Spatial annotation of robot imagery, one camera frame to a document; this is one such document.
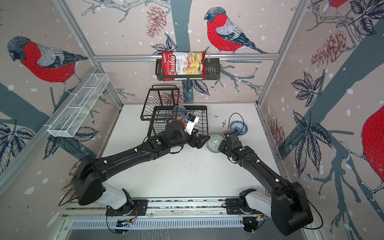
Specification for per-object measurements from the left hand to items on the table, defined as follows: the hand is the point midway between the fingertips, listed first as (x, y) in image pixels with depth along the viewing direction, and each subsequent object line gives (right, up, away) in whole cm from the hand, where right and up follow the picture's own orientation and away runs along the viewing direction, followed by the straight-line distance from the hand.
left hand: (204, 134), depth 72 cm
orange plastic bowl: (-12, +6, -5) cm, 14 cm away
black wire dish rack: (-31, +19, +36) cm, 51 cm away
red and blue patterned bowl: (+9, +1, -2) cm, 9 cm away
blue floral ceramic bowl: (+26, +2, +31) cm, 40 cm away
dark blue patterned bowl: (-17, +14, +39) cm, 44 cm away
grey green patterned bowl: (+7, -7, +18) cm, 21 cm away
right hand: (+10, -10, +14) cm, 20 cm away
